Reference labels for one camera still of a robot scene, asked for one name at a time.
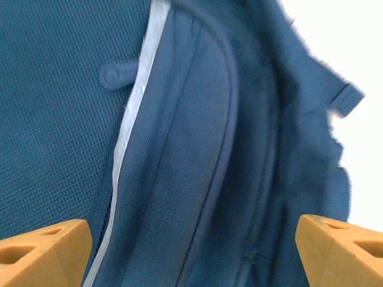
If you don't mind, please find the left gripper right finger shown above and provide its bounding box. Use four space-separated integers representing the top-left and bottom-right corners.
295 214 383 287

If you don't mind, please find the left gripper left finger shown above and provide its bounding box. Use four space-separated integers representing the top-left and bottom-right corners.
0 218 93 287

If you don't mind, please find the navy blue backpack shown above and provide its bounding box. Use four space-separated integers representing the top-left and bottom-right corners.
0 0 367 287

